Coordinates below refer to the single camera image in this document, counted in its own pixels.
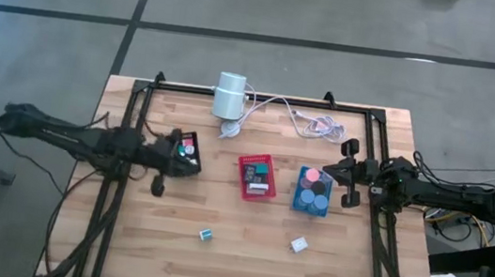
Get black aluminium table frame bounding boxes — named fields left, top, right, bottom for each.
left=34, top=58, right=463, bottom=277

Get white spot lamp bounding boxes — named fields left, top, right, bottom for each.
left=210, top=70, right=252, bottom=123

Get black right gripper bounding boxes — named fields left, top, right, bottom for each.
left=318, top=135, right=383, bottom=212

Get tangled floor cables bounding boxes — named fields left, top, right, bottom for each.
left=419, top=205, right=495, bottom=248

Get white lamp cable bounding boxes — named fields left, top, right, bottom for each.
left=228, top=79, right=352, bottom=146

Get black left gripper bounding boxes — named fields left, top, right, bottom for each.
left=140, top=125, right=204, bottom=202

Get black plastic basket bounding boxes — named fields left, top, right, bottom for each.
left=166, top=129, right=207, bottom=179

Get teal and white wall charger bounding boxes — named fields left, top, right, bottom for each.
left=197, top=226, right=215, bottom=243

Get red plastic basket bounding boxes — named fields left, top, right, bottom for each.
left=232, top=150, right=283, bottom=206

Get white square charger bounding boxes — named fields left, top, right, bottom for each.
left=288, top=235, right=311, bottom=256

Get light blue capped sand timer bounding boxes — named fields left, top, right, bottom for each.
left=298, top=188, right=317, bottom=207

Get white round cable switch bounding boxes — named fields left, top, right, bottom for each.
left=218, top=120, right=241, bottom=141

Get small white digital clock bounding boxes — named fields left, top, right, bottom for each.
left=248, top=180, right=271, bottom=193

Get blue plastic basket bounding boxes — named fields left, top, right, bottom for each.
left=290, top=163, right=335, bottom=219

